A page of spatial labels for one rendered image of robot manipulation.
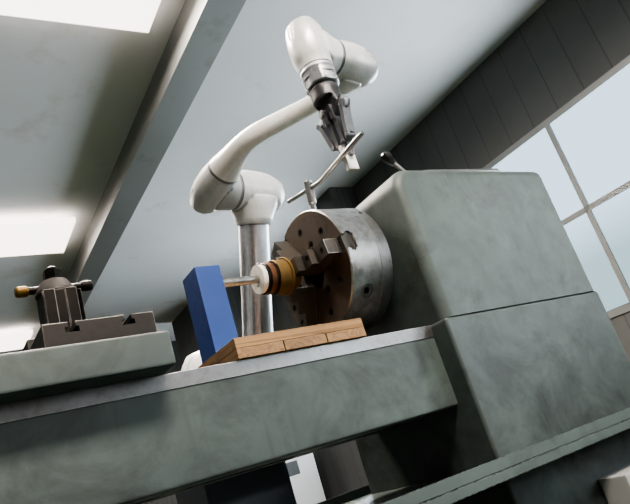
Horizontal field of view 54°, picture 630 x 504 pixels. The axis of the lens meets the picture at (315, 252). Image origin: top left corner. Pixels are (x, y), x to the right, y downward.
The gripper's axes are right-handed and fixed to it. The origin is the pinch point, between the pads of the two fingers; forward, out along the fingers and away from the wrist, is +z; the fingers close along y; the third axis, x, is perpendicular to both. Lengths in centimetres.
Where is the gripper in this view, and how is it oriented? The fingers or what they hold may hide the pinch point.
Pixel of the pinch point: (349, 158)
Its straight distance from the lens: 151.7
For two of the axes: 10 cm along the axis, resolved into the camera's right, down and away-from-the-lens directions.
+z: 3.0, 9.0, -3.2
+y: 4.9, -4.3, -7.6
